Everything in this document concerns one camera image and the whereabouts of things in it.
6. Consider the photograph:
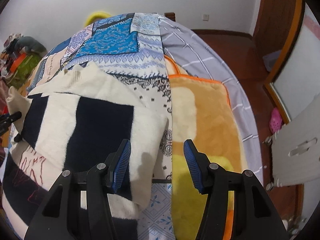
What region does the cream and navy knit sweater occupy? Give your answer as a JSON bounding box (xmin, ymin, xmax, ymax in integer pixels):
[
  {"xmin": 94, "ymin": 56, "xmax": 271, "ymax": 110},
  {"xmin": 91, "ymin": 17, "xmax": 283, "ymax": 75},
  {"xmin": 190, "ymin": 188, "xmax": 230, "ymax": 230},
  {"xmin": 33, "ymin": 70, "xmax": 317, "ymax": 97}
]
[{"xmin": 2, "ymin": 62, "xmax": 168, "ymax": 239}]

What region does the green patterned storage bag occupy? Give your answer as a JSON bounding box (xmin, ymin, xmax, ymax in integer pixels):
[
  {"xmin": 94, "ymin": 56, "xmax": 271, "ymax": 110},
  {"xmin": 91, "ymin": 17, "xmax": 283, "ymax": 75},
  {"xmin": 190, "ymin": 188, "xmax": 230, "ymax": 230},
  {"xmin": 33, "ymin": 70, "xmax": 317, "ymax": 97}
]
[{"xmin": 6, "ymin": 53, "xmax": 41, "ymax": 89}]

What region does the orange box on pile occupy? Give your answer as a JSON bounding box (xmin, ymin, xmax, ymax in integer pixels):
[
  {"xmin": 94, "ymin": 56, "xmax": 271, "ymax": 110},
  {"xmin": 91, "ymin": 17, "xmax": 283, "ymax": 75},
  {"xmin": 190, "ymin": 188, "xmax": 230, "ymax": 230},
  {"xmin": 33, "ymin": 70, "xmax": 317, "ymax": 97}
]
[{"xmin": 10, "ymin": 53, "xmax": 27, "ymax": 73}]

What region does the pink plastic slipper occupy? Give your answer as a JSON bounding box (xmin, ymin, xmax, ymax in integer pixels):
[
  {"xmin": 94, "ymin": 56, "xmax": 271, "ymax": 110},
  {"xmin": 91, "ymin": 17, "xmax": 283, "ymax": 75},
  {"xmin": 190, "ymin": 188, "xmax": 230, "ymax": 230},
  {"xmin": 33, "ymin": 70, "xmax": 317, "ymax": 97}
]
[{"xmin": 269, "ymin": 107, "xmax": 283, "ymax": 134}]

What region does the orange plush blanket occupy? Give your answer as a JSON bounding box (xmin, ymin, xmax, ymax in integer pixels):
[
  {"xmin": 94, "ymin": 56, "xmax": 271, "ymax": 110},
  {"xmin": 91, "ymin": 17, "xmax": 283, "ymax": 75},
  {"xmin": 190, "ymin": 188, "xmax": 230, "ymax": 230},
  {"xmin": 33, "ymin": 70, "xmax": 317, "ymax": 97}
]
[{"xmin": 165, "ymin": 57, "xmax": 247, "ymax": 239}]

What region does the yellow curved foam tube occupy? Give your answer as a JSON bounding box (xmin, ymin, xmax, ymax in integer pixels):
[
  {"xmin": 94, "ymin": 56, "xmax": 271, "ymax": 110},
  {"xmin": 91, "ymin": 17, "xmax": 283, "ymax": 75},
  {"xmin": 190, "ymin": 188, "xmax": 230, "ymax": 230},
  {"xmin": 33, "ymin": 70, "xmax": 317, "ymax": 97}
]
[{"xmin": 84, "ymin": 11, "xmax": 111, "ymax": 27}]

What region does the blue patchwork bed cover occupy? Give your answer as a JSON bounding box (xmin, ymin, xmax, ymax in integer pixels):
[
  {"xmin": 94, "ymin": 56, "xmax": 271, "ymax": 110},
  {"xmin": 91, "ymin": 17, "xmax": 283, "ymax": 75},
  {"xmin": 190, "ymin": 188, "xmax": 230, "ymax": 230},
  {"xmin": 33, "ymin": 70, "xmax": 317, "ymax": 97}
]
[{"xmin": 26, "ymin": 12, "xmax": 176, "ymax": 240}]

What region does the grey striped bed sheet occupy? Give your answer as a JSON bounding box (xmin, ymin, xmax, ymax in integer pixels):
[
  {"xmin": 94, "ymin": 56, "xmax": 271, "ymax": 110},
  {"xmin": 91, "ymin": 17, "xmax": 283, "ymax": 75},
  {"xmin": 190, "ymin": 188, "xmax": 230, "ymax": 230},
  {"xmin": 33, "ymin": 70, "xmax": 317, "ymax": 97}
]
[{"xmin": 159, "ymin": 15, "xmax": 264, "ymax": 183}]

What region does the wooden bed post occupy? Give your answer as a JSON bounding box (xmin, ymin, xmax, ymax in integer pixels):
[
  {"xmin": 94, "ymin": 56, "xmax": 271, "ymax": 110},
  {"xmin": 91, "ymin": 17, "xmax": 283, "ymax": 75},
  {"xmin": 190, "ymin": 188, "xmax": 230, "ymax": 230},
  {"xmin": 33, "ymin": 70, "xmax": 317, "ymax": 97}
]
[{"xmin": 164, "ymin": 12, "xmax": 176, "ymax": 22}]

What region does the white wall socket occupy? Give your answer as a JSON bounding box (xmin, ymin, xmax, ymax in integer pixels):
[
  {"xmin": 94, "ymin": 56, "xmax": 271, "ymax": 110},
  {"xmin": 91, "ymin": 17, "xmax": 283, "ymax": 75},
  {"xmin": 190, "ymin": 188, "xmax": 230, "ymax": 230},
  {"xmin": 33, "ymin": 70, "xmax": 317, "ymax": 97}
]
[{"xmin": 202, "ymin": 14, "xmax": 209, "ymax": 21}]

